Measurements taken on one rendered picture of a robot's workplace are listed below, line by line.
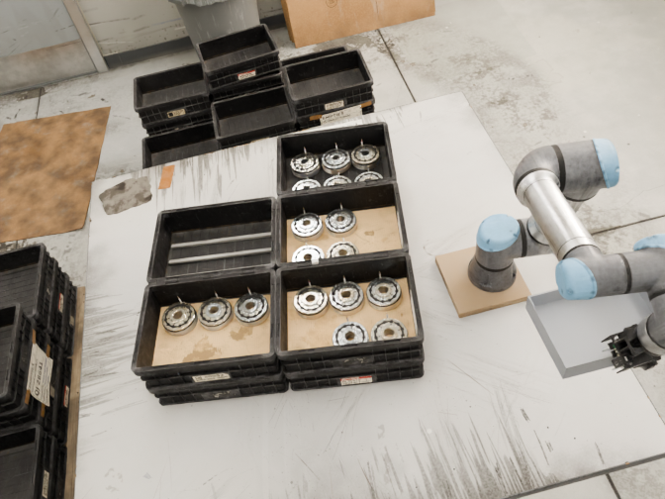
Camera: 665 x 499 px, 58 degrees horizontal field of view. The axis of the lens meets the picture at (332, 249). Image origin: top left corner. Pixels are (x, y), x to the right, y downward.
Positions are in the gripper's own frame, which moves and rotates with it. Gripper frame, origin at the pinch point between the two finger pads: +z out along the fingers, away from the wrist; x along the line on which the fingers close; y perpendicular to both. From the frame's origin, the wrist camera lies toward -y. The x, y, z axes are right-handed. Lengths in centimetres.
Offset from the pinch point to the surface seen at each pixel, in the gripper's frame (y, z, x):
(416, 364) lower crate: 38, 35, -18
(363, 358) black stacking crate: 52, 31, -23
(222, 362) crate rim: 89, 26, -33
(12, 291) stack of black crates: 181, 109, -114
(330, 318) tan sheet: 57, 39, -39
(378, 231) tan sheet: 33, 46, -65
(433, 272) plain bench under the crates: 19, 55, -48
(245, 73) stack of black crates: 56, 120, -202
